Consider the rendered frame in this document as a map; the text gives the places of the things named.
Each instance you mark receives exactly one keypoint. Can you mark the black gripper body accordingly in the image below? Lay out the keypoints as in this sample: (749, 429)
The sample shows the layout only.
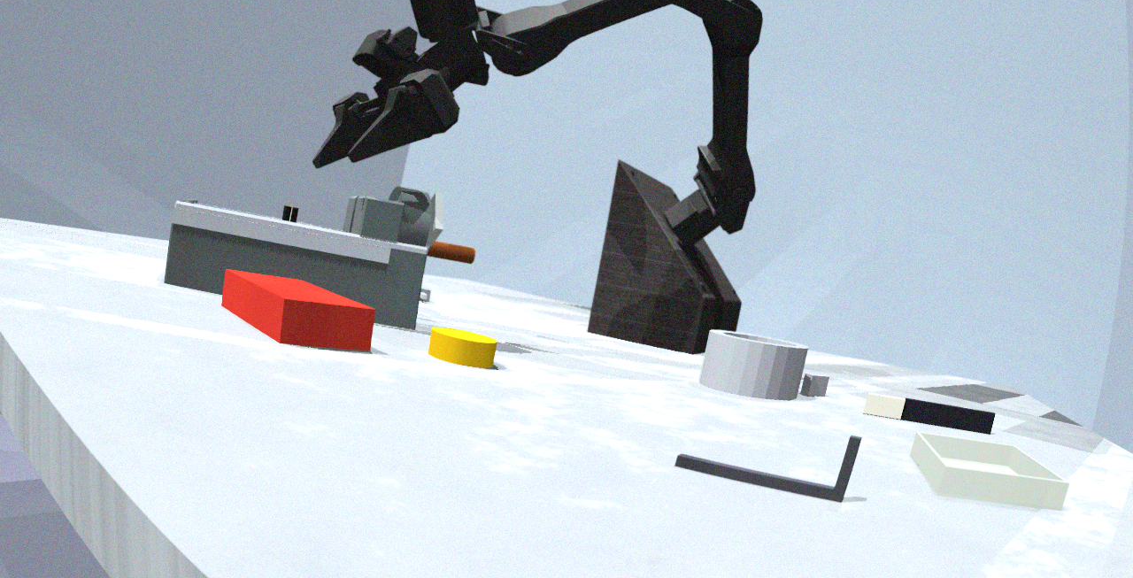
(431, 88)

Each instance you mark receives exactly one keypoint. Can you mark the grey cylinder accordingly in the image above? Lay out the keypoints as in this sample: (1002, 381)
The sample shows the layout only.
(752, 365)

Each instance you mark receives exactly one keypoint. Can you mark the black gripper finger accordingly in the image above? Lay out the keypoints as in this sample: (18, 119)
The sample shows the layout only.
(341, 140)
(401, 123)

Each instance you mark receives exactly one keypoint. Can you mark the red rectangular block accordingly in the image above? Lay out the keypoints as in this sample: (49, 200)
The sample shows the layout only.
(296, 312)

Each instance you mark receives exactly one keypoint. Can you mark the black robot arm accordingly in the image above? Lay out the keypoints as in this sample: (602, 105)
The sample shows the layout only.
(521, 41)

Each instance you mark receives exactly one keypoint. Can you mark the dark grey l-shaped bar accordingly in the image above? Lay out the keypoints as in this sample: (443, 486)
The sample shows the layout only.
(775, 481)

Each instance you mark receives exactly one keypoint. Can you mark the yellow short cylinder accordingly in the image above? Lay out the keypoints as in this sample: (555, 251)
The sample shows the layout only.
(462, 348)

